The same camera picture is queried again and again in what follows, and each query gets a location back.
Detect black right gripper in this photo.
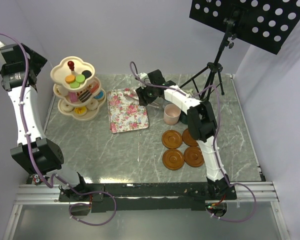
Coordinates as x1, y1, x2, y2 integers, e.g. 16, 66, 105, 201
135, 81, 157, 107

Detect metal serving tongs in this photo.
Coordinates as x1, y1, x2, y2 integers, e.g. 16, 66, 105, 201
123, 91, 161, 109

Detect floral serving tray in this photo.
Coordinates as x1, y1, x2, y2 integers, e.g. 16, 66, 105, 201
107, 87, 150, 134

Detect pink mug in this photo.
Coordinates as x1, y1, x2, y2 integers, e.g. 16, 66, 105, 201
163, 103, 181, 125

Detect blue frosted toy donut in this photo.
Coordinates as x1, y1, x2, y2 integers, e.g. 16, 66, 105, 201
93, 90, 105, 101

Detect pink toy cake slice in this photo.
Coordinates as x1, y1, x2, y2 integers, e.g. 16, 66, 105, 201
90, 82, 99, 94

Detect brown wooden coaster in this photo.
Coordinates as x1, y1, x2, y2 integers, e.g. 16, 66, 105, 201
162, 149, 185, 171
182, 128, 199, 147
183, 146, 205, 168
161, 130, 183, 149

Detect orange toy macaron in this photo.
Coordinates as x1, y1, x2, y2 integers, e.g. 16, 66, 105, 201
64, 74, 76, 84

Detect green toy macaron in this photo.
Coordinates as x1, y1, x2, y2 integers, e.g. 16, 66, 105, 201
69, 81, 80, 89
75, 74, 86, 84

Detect white toy donut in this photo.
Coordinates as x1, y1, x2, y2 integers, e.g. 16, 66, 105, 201
60, 102, 74, 113

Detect chocolate layer toy cake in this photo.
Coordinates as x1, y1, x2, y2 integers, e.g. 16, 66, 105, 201
78, 90, 92, 103

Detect black toy cookie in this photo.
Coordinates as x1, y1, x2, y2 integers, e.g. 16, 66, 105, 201
81, 70, 92, 79

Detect pink toy popsicle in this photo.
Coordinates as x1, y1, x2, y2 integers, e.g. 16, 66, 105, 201
67, 92, 78, 103

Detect cream three-tier dessert stand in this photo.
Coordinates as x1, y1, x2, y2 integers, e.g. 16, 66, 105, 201
50, 56, 107, 122

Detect yellow toy tart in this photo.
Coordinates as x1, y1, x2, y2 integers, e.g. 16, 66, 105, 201
74, 106, 88, 117

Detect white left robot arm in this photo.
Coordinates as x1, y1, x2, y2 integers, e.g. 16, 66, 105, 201
0, 43, 89, 201

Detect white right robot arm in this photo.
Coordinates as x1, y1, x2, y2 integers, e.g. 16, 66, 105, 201
132, 69, 232, 200

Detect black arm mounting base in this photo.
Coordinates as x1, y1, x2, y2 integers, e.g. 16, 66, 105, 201
58, 182, 237, 213

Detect light green mug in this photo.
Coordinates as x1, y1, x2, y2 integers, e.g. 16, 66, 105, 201
185, 89, 194, 97

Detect dark green mug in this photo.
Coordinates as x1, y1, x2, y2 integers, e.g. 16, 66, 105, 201
179, 112, 188, 125

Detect black perforated calibration board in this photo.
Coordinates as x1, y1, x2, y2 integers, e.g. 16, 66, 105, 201
189, 0, 300, 55

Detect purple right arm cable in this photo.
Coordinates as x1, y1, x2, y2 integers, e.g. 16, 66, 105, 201
129, 61, 257, 223

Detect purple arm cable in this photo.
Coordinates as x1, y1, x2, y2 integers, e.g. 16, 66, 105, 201
0, 32, 118, 228
129, 61, 257, 223

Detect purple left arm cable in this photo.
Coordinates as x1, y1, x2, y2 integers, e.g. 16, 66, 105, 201
0, 32, 118, 228

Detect aluminium frame rail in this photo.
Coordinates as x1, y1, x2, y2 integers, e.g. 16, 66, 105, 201
234, 181, 291, 240

